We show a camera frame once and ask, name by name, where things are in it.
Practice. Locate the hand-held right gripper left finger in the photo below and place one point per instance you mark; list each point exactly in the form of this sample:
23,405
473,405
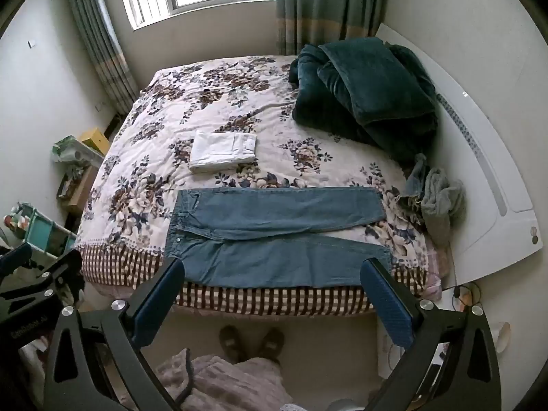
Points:
157,296

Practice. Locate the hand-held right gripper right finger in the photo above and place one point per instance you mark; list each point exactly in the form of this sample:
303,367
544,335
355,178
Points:
387,308

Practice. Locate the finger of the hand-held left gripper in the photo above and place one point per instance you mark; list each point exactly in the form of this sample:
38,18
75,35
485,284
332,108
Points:
58,272
16,254

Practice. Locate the blue jeans pants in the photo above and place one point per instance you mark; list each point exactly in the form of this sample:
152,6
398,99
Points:
265,261

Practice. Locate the white folded pants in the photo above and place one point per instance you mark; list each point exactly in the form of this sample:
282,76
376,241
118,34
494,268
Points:
222,150

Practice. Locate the teal shelf organizer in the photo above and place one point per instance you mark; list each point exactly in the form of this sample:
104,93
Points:
40,231

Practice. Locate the brown cardboard box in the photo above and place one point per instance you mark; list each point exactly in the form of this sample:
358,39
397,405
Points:
79,188

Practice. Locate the grey cloth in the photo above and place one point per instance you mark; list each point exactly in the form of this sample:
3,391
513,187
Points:
443,205

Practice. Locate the green white plastic bag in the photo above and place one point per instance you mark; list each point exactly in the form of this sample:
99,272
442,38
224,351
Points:
68,150

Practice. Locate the person's pink fleece clothing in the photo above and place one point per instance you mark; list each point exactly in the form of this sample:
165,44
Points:
231,387

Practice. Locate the person's right slipper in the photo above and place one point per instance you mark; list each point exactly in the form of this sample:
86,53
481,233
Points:
272,344

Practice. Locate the yellow box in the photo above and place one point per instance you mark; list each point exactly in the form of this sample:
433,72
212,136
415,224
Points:
95,139

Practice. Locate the white headboard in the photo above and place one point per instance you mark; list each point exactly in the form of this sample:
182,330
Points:
479,171

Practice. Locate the floral bed quilt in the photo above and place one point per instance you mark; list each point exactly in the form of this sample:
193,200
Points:
239,94

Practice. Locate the dark green blanket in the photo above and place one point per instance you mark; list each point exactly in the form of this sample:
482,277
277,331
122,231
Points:
364,90

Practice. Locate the striped green curtain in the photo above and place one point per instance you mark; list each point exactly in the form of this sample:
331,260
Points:
325,4
102,43

